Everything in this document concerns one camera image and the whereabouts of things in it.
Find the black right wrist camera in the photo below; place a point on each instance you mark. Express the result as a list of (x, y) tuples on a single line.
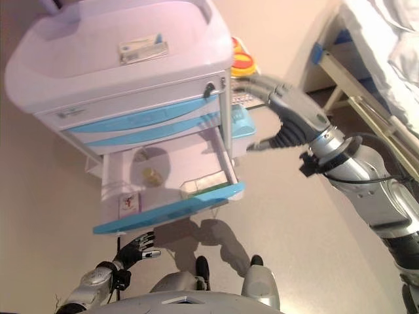
[(309, 167)]

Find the blue bed corner bracket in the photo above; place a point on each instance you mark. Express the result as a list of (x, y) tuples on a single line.
[(317, 52)]

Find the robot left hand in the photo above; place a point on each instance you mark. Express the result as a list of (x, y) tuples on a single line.
[(131, 256)]

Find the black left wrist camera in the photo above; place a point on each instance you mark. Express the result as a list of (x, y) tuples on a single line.
[(122, 279)]

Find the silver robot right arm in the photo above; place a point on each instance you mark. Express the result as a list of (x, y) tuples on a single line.
[(370, 193)]

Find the black robot right foot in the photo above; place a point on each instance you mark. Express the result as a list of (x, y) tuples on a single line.
[(257, 260)]

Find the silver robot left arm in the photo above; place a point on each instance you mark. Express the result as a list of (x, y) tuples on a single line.
[(95, 278)]

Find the black robot left foot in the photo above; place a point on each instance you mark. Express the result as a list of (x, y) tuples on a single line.
[(202, 265)]

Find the black robot foot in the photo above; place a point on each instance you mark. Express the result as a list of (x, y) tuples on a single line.
[(257, 260), (202, 265)]

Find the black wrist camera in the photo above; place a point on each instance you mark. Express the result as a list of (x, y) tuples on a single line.
[(309, 167), (122, 279)]

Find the white mesh basket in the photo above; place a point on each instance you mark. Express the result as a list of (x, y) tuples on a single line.
[(242, 98)]

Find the silver robot right leg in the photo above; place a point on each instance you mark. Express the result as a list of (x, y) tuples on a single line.
[(262, 284)]

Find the white bedding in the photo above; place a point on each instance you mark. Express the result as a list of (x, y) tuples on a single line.
[(386, 39)]

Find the pink white small box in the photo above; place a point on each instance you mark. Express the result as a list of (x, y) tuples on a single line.
[(129, 206)]

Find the green white packet tray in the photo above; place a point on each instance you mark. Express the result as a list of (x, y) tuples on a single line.
[(203, 184)]

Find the yellow container red lid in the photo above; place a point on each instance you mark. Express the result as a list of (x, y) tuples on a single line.
[(244, 62)]

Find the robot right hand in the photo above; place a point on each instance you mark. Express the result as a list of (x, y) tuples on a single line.
[(301, 111)]

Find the black cart lock key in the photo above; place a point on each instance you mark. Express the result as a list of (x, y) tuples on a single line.
[(209, 89)]

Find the white blue medicine box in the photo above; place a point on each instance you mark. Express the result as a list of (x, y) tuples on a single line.
[(140, 49)]

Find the cream hospital bed frame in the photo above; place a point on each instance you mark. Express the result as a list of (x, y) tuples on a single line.
[(397, 137)]

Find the light blue waste bin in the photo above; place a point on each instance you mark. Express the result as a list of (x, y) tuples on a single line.
[(242, 124)]

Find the white medical cart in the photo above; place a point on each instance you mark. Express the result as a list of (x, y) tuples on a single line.
[(98, 55)]

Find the silver robot torso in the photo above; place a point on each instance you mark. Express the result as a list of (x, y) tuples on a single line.
[(183, 305)]

